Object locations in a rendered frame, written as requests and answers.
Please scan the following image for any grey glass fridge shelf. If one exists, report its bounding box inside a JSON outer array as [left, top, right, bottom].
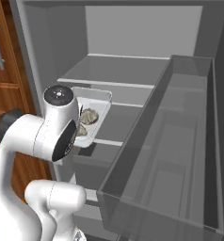
[[56, 53, 171, 90], [92, 84, 155, 148]]

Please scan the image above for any clear plastic tupperware container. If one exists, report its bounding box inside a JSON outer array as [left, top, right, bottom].
[[71, 87, 113, 149]]

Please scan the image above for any grey fridge drawer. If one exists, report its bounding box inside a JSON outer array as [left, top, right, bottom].
[[72, 144, 125, 191]]

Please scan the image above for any clear fridge door bin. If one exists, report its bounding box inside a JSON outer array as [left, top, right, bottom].
[[96, 54, 224, 241]]

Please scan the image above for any grey fridge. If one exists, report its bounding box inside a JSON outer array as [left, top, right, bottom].
[[9, 0, 224, 241]]

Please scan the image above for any pale brown dumpling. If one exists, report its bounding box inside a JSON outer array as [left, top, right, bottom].
[[81, 107, 100, 126], [76, 122, 89, 137]]

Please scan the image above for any wooden drawer front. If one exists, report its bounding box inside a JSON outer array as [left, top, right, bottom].
[[0, 81, 37, 118]]

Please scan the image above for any wooden cupboard door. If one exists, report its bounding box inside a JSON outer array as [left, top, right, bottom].
[[0, 0, 31, 85]]

